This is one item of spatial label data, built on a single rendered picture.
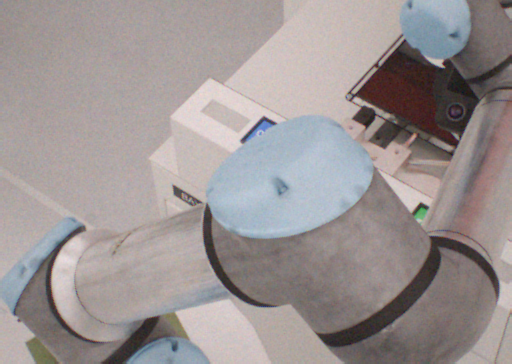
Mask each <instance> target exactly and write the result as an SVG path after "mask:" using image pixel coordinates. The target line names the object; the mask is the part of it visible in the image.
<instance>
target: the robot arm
mask: <svg viewBox="0 0 512 364"><path fill-rule="evenodd" d="M399 24H400V28H401V30H402V32H403V36H404V37H405V39H406V40H407V41H408V42H409V45H410V46H411V47H414V48H415V47H416V48H418V49H419V50H420V51H421V54H422V55H424V56H426V57H428V58H431V59H435V60H444V61H443V62H442V65H443V66H444V67H445V68H441V67H438V70H437V71H436V72H435V74H436V78H435V81H434V83H433V97H434V100H435V102H436V104H437V107H438V108H437V111H436V113H435V115H434V120H435V122H436V124H437V125H438V126H439V128H440V129H442V130H445V131H450V132H452V133H453V135H454V136H455V137H456V139H457V140H459V141H460V140H461V141H460V143H459V144H458V146H457V149H456V152H455V154H454V155H453V157H452V159H451V163H450V165H449V166H448V168H447V170H446V172H445V175H444V178H443V179H442V181H441V183H440V184H439V188H438V190H437V192H436V194H435V196H434V199H433V201H432V202H431V204H430V207H429V208H428V212H427V214H426V215H425V217H424V220H423V221H422V225H420V224H419V222H418V221H417V220H416V218H415V217H414V216H413V215H412V214H411V212H410V210H409V209H407V207H406V206H405V204H404V203H403V202H402V201H401V199H400V198H399V197H398V195H397V194H396V193H395V191H393V189H392V187H391V186H390V185H389V184H388V183H387V181H386V179H384V178H383V176H382V174H381V173H380V172H379V171H378V170H377V169H376V166H374V164H373V162H372V160H371V158H370V154H368V152H367V151H366V149H365V148H364V147H363V146H362V145H361V144H359V143H358V142H356V141H354V140H353V139H352V137H351V136H350V135H349V134H348V133H347V132H346V130H345V129H344V128H343V127H342V126H341V125H340V124H339V123H338V122H336V121H335V120H334V119H332V118H328V117H325V116H321V115H305V116H301V117H294V118H291V119H288V120H286V121H284V122H282V123H278V124H276V125H274V126H273V127H271V128H269V129H267V130H266V131H265V132H264V133H263V134H262V135H260V136H254V137H253V138H251V139H250V140H248V142H245V143H244V144H242V146H241V147H240V148H237V149H236V151H234V152H233V153H232V154H230V156H229V157H228V158H227V159H225V160H224V162H223V163H222V164H221V165H220V166H218V168H217V170H216V171H215V172H214V173H213V174H212V177H211V179H210V180H209V182H208V185H207V187H206V192H205V196H206V198H207V199H206V202H205V203H200V204H198V205H195V206H193V207H191V208H188V209H184V210H181V211H180V212H177V213H175V214H173V215H168V216H166V217H164V218H161V219H159V220H157V221H152V222H150V223H148V224H146V225H143V226H140V227H136V228H134V229H132V230H129V231H128V232H125V233H118V232H114V231H111V230H107V229H92V230H88V231H87V228H86V226H85V225H84V224H83V223H82V222H79V221H78V220H77V219H76V218H75V217H73V216H66V217H65V218H64V219H63V220H60V222H59V223H58V224H56V225H55V226H54V227H53V228H52V229H51V230H50V231H48V232H47V233H46V234H45V235H44V237H42V238H41V239H40V240H39V242H37V243H36V244H35V245H34V246H33V247H32V248H30V249H29V250H28V252H27V253H26V254H24V255H23V257H22V258H21V259H19V260H18V262H17V263H16V264H15V265H13V267H12V268H11V269H10V270H9V271H8V273H7V274H6V275H4V276H3V278H2V280H1V281H0V298H2V299H3V300H4V303H6V304H7V305H8V307H9V308H10V313H11V314H12V315H14V316H17V317H18V318H19V319H20V320H21V321H22V322H23V324H24V325H25V326H26V327H27V328H28V329H29V330H30V331H31V332H32V333H33V334H34V336H35V337H36V338H38V340H39V341H40V342H41V343H42V344H43V345H44V346H45V348H46V349H47V350H49V352H50V353H51V354H52V355H53V356H55V358H56V364H212V363H211V362H210V361H209V359H208V358H207V356H206V355H205V354H204V352H203V351H202V350H201V348H200V347H199V346H198V345H195V343H193V342H191V341H189V340H188V339H183V338H182V337H181V336H180V335H179V334H178V333H177V331H176V330H175V329H174V328H173V327H171V324H170V323H169V322H168V321H166V320H165V317H164V316H162V315H164V314H167V313H171V312H175V311H178V310H185V309H189V308H193V307H196V306H200V305H206V304H211V303H214V302H218V301H221V300H224V299H232V298H236V299H238V300H240V301H242V302H243V303H245V304H247V305H252V306H255V307H261V308H271V307H277V306H281V305H292V306H293V308H294V309H295V310H296V311H297V313H298V314H299V315H300V316H301V317H302V319H303V320H304V321H305V322H307V324H308V326H309V327H310V328H311V329H312V330H313V331H314V334H316V335H317V336H318V337H319V338H320V340H321V341H322V342H323V343H324V345H326V347H327V348H328V349H329V350H330V351H331V352H332V354H333V355H335V356H337V358H338V359H339V360H341V361H343V362H344V363H345V364H453V363H455V362H457V361H458V360H460V359H461V358H462V356H465V355H466V354H467V352H468V351H470V350H472V349H473V346H474V345H476V344H477V343H478V342H479V339H480V338H481V337H482V335H483V334H484V332H485V330H486V329H487V327H488V326H489V324H490V321H491V318H492V316H493V314H494V311H495V309H496V306H497V302H498V299H499V296H500V288H501V286H500V280H499V277H498V272H497V271H496V270H497V267H498V262H499V260H500V258H501V255H502V253H503V250H504V246H505V243H506V241H507V239H508V236H509V234H510V229H511V227H512V0H407V1H405V2H404V3H403V5H402V8H401V11H400V14H399Z"/></svg>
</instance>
